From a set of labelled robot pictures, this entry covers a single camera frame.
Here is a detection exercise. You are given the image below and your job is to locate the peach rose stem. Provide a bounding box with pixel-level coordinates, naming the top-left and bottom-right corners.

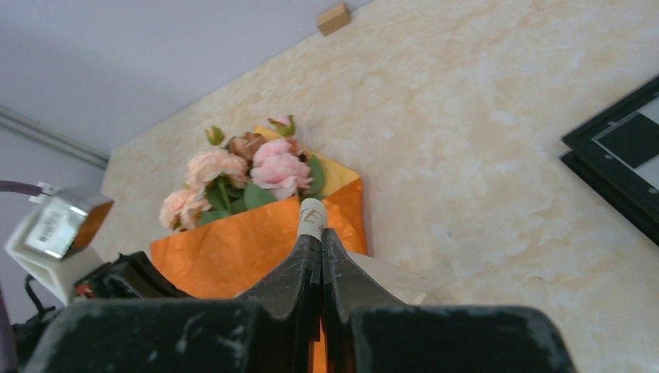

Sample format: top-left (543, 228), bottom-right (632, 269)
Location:
top-left (159, 189), bottom-right (211, 231)

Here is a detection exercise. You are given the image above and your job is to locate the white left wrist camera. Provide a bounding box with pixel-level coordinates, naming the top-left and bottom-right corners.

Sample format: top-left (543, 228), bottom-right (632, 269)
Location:
top-left (1, 180), bottom-right (113, 305)

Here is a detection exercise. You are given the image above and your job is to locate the orange yellow wrapping paper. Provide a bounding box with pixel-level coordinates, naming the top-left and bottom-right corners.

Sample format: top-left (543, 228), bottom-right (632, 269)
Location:
top-left (149, 125), bottom-right (368, 373)

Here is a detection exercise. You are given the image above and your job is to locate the pink brown rose stem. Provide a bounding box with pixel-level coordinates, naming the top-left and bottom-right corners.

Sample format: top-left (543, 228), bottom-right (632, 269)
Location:
top-left (185, 125), bottom-right (249, 214)

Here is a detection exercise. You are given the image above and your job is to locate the aluminium frame rail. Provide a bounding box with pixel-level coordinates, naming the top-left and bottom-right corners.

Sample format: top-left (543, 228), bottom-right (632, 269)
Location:
top-left (1, 106), bottom-right (110, 169)

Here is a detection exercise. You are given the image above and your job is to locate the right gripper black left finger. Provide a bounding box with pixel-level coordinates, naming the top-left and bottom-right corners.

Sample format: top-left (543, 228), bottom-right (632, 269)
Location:
top-left (26, 235), bottom-right (321, 372)

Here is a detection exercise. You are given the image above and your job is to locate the pink cream rose stem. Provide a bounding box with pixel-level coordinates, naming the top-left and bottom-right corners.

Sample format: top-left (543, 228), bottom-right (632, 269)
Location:
top-left (228, 132), bottom-right (267, 162)

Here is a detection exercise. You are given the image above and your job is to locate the cream printed ribbon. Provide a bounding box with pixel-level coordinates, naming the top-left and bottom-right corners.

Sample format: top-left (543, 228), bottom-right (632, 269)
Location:
top-left (298, 198), bottom-right (431, 305)

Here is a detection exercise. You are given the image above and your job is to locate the black silver chessboard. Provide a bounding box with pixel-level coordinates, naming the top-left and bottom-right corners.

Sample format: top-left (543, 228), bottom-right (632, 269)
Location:
top-left (560, 76), bottom-right (658, 244)

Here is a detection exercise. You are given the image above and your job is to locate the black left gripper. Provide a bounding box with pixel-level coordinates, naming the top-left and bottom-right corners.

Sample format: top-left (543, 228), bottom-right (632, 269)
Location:
top-left (12, 251), bottom-right (189, 361)

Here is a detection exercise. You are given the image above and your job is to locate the small wooden block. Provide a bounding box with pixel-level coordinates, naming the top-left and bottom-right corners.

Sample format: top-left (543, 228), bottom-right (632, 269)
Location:
top-left (316, 2), bottom-right (352, 37)

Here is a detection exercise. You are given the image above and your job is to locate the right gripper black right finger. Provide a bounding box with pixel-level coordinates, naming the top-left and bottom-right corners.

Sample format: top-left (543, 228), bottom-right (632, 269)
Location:
top-left (322, 237), bottom-right (576, 372)

